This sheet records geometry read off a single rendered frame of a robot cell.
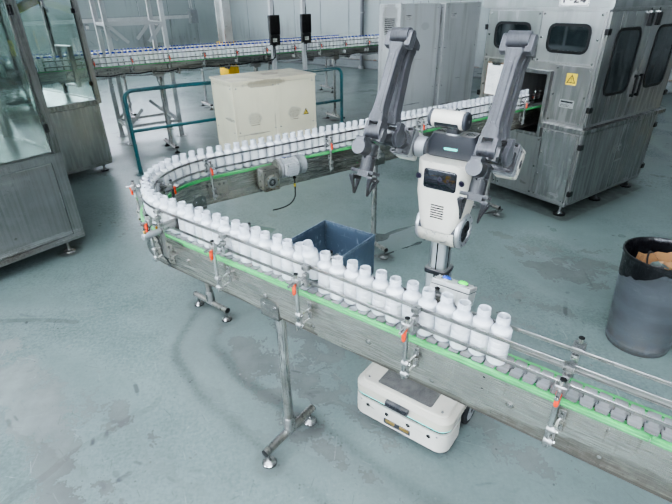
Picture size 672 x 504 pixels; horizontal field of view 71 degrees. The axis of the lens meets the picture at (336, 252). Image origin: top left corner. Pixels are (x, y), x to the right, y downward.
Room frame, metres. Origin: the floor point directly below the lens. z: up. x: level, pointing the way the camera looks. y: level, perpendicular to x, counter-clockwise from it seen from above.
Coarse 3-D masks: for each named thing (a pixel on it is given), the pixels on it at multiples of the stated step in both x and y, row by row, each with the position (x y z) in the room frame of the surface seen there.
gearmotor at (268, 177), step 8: (280, 160) 3.00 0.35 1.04; (288, 160) 3.02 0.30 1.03; (296, 160) 3.04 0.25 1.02; (304, 160) 3.07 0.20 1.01; (256, 168) 2.97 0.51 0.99; (264, 168) 2.95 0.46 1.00; (272, 168) 2.94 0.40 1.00; (280, 168) 2.96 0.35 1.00; (288, 168) 2.94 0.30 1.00; (296, 168) 2.98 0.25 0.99; (304, 168) 3.05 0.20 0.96; (264, 176) 2.89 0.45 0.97; (272, 176) 2.92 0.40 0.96; (280, 176) 2.96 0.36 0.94; (288, 176) 2.94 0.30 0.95; (264, 184) 2.89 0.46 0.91; (272, 184) 2.92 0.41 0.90; (280, 208) 3.05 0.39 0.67
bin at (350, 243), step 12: (312, 228) 2.16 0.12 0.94; (324, 228) 2.24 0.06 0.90; (336, 228) 2.20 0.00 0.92; (348, 228) 2.15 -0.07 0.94; (300, 240) 2.08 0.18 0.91; (312, 240) 2.15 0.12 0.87; (324, 240) 2.23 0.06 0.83; (336, 240) 2.20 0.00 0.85; (348, 240) 2.15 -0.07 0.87; (360, 240) 2.11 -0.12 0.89; (372, 240) 2.05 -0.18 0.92; (336, 252) 2.20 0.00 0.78; (348, 252) 1.88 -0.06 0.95; (360, 252) 1.96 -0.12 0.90; (372, 252) 2.05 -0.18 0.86; (360, 264) 1.96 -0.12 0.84; (372, 264) 2.05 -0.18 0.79
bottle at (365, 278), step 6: (360, 270) 1.37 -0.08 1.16; (366, 270) 1.36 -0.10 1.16; (360, 276) 1.37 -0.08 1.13; (366, 276) 1.36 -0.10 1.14; (360, 282) 1.35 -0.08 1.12; (366, 282) 1.35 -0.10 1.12; (360, 288) 1.35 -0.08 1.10; (360, 294) 1.35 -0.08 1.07; (366, 294) 1.35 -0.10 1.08; (360, 300) 1.35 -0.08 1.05; (366, 300) 1.35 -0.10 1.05; (360, 306) 1.35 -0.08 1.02
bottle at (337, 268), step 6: (336, 258) 1.46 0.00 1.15; (336, 264) 1.43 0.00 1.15; (342, 264) 1.44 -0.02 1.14; (330, 270) 1.43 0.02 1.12; (336, 270) 1.42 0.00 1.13; (342, 270) 1.43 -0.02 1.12; (342, 276) 1.42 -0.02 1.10; (330, 282) 1.43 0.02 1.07; (336, 282) 1.42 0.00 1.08; (342, 282) 1.42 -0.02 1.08; (330, 288) 1.43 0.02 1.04; (336, 288) 1.42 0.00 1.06; (342, 288) 1.42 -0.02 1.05; (330, 294) 1.43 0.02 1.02; (336, 300) 1.42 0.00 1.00
